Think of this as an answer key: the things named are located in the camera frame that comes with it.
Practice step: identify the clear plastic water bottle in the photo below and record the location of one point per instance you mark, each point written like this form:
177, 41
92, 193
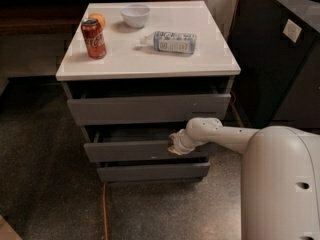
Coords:
172, 42

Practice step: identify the black counter cabinet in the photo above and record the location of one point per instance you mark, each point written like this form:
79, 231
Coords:
279, 83

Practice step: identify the white bowl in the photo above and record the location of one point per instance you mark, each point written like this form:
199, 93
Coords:
135, 15

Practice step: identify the grey top drawer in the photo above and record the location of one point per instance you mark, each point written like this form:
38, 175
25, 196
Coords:
94, 103

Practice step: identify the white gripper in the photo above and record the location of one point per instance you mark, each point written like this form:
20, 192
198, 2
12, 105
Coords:
179, 143

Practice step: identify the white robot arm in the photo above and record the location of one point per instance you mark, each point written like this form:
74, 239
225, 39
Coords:
280, 176

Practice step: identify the red coke can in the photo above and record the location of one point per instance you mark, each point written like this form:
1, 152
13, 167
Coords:
93, 37

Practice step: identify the grey bottom drawer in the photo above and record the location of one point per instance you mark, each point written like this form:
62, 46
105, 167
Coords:
154, 172

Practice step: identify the brown cardboard corner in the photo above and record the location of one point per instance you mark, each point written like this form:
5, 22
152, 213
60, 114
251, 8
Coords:
7, 232

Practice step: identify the grey drawer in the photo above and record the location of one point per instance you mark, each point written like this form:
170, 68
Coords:
138, 142
154, 172
94, 103

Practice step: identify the grey cabinet with white top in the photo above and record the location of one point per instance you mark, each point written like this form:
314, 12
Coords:
128, 62

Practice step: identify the orange fruit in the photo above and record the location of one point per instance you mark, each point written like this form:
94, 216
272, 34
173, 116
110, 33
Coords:
99, 17

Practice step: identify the white wall outlet plate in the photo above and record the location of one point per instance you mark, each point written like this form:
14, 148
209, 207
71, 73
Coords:
292, 30

